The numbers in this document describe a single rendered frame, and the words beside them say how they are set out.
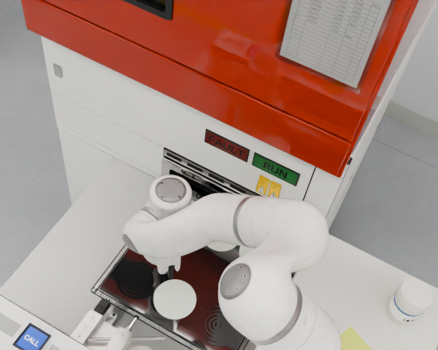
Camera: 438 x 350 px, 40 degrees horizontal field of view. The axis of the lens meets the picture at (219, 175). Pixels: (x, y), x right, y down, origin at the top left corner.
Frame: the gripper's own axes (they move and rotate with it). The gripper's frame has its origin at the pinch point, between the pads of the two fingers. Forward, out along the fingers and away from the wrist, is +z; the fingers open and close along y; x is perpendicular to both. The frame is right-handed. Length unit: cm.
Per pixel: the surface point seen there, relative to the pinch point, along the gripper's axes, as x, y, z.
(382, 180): 117, -75, 92
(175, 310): 0.3, 10.7, 2.0
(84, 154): -16, -49, 16
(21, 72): -42, -165, 92
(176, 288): 1.4, 5.2, 1.9
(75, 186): -20, -53, 37
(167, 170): 5.1, -29.1, 1.7
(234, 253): 17.3, -1.5, 2.0
